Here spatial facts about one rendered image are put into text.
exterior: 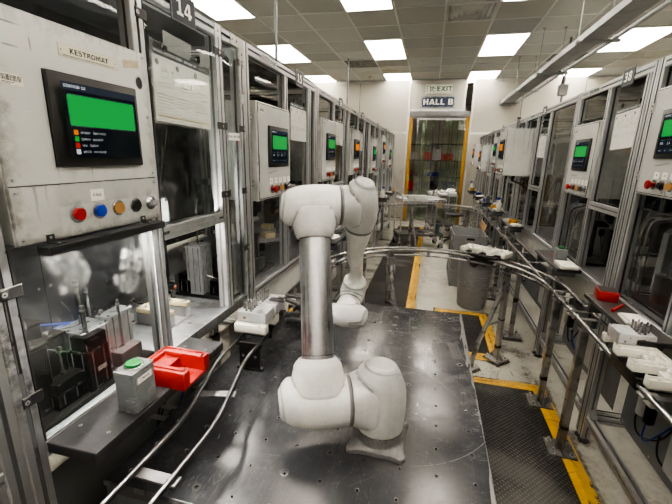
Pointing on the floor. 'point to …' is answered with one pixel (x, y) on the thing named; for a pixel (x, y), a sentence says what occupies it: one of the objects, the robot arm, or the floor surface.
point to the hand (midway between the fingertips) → (276, 305)
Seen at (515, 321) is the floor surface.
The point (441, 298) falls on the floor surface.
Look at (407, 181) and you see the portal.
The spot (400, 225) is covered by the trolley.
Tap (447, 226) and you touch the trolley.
